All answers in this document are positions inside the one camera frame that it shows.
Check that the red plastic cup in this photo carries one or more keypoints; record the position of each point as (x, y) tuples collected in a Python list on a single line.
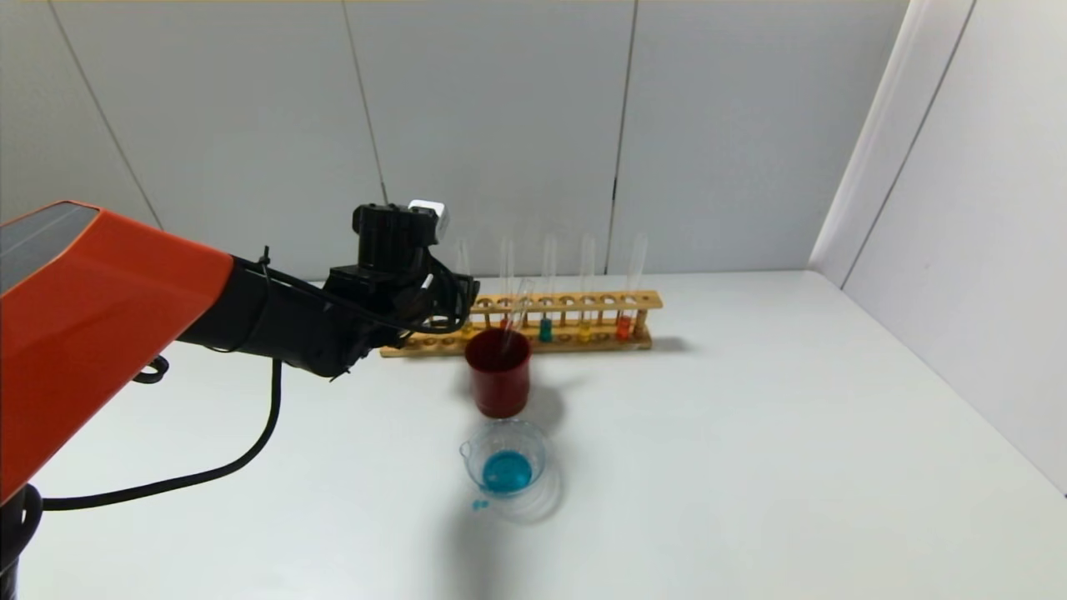
[(498, 387)]

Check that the wooden test tube rack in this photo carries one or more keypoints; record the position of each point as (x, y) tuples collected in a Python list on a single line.
[(583, 302)]

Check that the clear glass beaker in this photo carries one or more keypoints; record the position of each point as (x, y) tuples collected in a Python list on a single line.
[(507, 471)]

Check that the test tube with yellow pigment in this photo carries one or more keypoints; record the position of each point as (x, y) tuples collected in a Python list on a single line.
[(463, 254), (584, 333)]

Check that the test tube with blue pigment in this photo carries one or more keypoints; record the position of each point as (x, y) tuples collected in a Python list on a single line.
[(545, 332), (517, 317)]

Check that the test tube with red pigment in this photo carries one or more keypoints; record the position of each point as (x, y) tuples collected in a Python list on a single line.
[(506, 267), (623, 329)]

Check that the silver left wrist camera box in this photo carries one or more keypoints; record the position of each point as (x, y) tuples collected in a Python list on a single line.
[(432, 215)]

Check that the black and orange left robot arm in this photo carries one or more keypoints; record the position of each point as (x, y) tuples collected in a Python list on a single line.
[(100, 300)]

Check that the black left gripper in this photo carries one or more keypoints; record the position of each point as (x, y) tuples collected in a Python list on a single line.
[(392, 242)]

